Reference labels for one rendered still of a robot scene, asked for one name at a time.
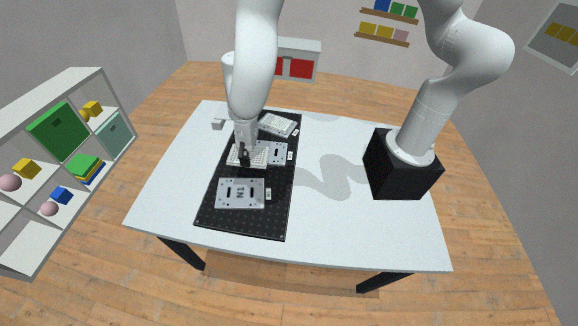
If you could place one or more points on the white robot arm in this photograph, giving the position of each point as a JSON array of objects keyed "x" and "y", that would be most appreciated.
[{"x": 480, "y": 54}]

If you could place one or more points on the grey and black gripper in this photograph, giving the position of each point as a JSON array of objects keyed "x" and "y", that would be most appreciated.
[{"x": 245, "y": 138}]

